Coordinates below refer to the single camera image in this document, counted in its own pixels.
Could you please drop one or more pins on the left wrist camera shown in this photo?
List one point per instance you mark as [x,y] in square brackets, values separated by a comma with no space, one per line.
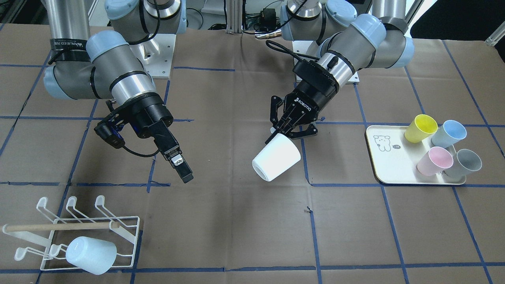
[316,76]

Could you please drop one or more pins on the pink plastic cup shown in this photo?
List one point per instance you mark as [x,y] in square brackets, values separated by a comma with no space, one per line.
[436,160]

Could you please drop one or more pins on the grey plastic cup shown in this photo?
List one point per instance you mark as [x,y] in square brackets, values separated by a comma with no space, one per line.
[465,162]

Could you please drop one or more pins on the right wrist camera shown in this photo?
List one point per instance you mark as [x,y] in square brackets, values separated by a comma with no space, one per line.
[110,135]

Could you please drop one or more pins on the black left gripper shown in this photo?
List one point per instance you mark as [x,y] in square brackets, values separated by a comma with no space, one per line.
[309,105]

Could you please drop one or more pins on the aluminium frame post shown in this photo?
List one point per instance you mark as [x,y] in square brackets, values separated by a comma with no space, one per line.
[234,16]

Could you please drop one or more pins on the white wire cup rack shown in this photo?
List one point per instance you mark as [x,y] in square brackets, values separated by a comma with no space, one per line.
[35,237]

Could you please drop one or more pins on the light blue plastic cup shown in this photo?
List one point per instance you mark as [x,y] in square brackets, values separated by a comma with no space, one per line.
[93,255]

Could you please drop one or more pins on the yellow plastic cup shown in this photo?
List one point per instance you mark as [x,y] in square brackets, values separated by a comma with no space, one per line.
[420,128]

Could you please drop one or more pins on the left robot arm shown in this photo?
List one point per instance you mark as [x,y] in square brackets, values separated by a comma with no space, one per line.
[343,42]

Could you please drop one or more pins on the cream serving tray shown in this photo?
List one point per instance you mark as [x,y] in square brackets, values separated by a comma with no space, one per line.
[394,159]

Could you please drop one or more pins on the pale green plastic cup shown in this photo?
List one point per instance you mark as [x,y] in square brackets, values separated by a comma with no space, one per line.
[279,155]

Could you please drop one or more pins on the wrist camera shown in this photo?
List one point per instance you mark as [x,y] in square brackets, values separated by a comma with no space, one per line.
[110,135]
[316,76]

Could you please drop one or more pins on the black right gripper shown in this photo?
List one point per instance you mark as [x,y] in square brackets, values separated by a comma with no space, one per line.
[153,117]

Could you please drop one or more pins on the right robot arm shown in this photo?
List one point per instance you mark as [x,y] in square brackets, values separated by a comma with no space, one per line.
[104,66]

